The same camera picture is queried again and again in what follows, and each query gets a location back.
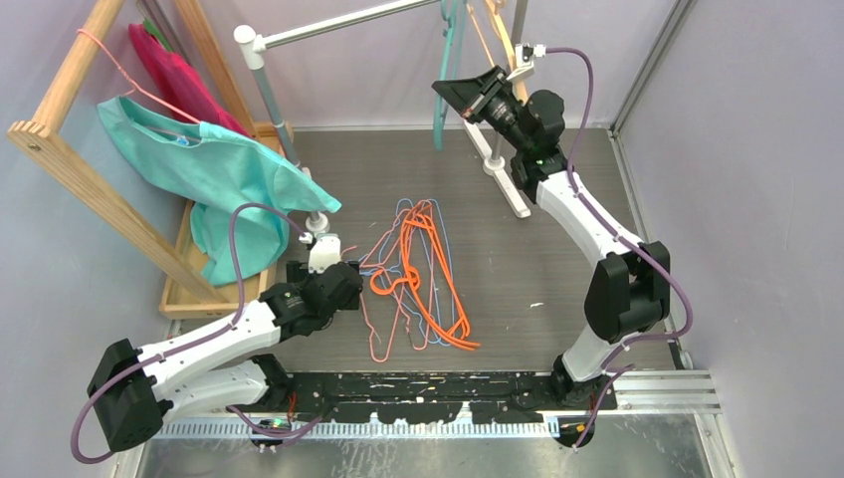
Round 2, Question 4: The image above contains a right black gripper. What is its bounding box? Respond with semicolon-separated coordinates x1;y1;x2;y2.
434;66;531;154

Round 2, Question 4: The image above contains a teal plastic hanger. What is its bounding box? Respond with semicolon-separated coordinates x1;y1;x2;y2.
432;0;466;150

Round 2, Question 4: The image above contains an orange plastic hanger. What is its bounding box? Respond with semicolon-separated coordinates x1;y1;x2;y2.
368;204;482;351
391;198;481;352

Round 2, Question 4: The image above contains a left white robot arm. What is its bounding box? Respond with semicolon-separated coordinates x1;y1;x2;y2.
87;261;363;453

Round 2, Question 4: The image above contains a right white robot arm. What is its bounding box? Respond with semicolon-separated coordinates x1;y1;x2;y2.
432;67;670;409

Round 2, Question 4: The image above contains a teal shirt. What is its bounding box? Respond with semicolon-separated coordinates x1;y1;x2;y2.
98;97;341;287

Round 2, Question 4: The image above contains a wooden tray base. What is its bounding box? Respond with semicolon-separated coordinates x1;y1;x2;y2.
158;120;295;321

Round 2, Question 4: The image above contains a magenta garment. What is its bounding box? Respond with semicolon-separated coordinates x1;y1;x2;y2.
127;24;249;136

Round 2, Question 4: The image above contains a wooden clothes rack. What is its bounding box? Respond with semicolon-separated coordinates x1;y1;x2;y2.
7;0;219;303

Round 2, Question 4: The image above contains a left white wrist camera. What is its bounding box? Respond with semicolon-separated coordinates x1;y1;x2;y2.
307;233;341;274

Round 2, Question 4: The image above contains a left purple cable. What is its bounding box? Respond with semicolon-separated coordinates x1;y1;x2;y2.
70;202;314;465

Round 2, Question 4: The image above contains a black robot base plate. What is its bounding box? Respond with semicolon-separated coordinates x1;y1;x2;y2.
234;356;618;446

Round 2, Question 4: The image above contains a pink wire hanger on rack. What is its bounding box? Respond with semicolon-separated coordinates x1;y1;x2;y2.
76;28;201;124

